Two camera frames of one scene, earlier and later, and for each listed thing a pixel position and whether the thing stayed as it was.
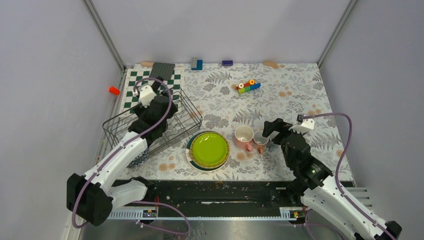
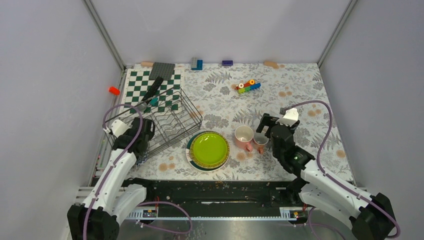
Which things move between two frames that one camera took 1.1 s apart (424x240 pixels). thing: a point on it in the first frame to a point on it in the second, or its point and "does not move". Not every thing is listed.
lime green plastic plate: (210, 148) does not move
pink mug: (243, 135) does not move
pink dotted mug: (260, 141) does not move
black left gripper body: (142, 111) to (150, 136)
